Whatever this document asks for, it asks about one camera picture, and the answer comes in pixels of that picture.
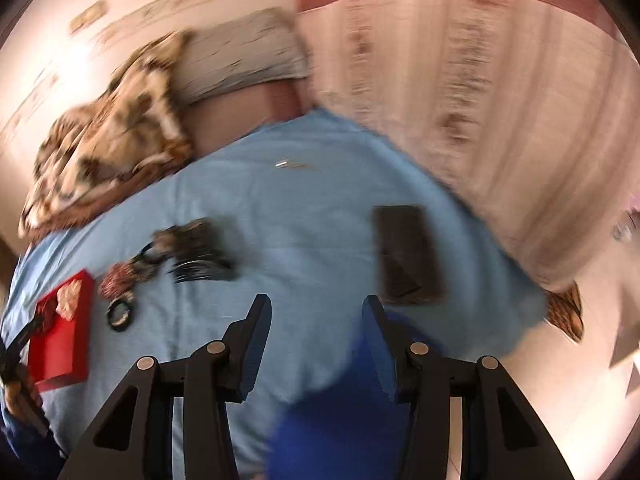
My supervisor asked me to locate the red checked scrunchie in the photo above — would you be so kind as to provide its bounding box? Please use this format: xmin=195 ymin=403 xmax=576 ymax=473
xmin=99 ymin=260 xmax=151 ymax=302

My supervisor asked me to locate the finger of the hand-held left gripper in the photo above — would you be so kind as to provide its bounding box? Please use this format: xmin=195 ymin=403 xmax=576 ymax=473
xmin=0 ymin=318 xmax=44 ymax=369

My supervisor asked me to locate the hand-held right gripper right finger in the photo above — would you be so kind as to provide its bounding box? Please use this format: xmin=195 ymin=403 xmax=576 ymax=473
xmin=362 ymin=294 xmax=576 ymax=480

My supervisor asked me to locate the person's left hand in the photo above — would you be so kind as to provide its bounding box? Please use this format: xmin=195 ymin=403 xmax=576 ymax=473
xmin=2 ymin=377 xmax=43 ymax=428

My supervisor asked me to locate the red box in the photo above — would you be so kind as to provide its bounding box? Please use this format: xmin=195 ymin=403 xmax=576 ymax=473
xmin=26 ymin=269 xmax=97 ymax=393

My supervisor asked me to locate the brown quilted blanket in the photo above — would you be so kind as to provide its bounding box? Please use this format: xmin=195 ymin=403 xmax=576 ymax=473
xmin=30 ymin=147 xmax=197 ymax=233

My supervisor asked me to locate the pink sofa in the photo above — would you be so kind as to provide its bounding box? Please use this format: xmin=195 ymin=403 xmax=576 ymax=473
xmin=189 ymin=0 xmax=618 ymax=157

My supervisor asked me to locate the brown patterned cushion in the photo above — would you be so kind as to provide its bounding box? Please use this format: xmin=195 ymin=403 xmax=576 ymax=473
xmin=546 ymin=280 xmax=587 ymax=345

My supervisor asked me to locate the black feather hair clip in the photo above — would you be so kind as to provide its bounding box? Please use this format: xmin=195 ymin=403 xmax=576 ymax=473
xmin=169 ymin=256 xmax=238 ymax=285

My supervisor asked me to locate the striped floral cushion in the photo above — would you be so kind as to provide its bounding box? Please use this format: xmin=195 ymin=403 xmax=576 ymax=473
xmin=295 ymin=0 xmax=640 ymax=292

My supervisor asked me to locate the pearl necklace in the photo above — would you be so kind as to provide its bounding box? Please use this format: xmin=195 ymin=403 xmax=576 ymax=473
xmin=274 ymin=159 xmax=322 ymax=172

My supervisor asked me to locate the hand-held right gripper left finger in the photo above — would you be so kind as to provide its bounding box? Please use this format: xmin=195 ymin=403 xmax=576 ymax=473
xmin=57 ymin=292 xmax=273 ymax=480

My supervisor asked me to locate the grey pillow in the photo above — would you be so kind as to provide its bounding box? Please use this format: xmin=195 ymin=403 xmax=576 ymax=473
xmin=172 ymin=7 xmax=313 ymax=108

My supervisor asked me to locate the leaf print blanket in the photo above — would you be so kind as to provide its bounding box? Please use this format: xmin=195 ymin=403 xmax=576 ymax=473
xmin=17 ymin=27 xmax=198 ymax=238

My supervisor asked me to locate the white dotted scrunchie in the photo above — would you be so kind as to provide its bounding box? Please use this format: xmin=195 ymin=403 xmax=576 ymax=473
xmin=54 ymin=280 xmax=83 ymax=320

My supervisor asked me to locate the black rectangular case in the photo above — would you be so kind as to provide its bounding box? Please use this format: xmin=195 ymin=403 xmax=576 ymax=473
xmin=372 ymin=204 xmax=447 ymax=306

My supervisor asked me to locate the person's blue clothing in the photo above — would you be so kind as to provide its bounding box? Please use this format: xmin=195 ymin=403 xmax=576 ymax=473
xmin=269 ymin=310 xmax=453 ymax=480

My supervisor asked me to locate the black beaded hair tie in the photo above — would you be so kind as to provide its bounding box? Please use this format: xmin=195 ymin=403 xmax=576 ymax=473
xmin=131 ymin=242 xmax=167 ymax=267

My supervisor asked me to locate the grey brown fabric flower clip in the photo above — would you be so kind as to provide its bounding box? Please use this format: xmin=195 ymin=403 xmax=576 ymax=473
xmin=154 ymin=217 xmax=228 ymax=262

